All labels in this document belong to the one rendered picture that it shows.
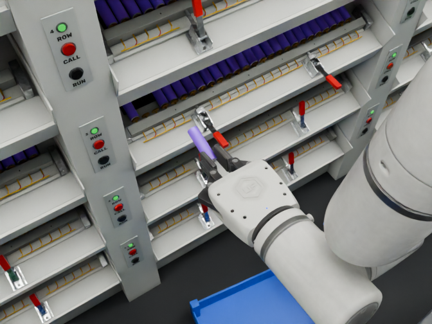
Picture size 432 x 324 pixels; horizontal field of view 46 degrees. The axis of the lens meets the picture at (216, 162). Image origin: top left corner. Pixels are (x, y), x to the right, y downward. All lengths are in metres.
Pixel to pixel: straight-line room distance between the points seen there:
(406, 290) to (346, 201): 1.01
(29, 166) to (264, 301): 0.73
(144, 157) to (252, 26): 0.30
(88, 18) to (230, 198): 0.30
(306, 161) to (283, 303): 0.38
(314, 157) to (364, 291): 0.84
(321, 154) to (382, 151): 1.03
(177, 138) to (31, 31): 0.39
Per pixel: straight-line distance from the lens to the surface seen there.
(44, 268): 1.08
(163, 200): 1.10
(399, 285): 1.46
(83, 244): 1.08
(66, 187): 0.91
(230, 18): 0.85
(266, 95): 1.02
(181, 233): 1.28
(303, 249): 0.64
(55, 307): 1.26
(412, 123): 0.37
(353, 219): 0.47
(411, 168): 0.39
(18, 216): 0.91
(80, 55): 0.69
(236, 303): 1.36
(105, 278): 1.26
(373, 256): 0.50
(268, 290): 1.38
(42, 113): 0.76
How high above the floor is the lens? 1.29
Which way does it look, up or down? 55 degrees down
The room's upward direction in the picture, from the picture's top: straight up
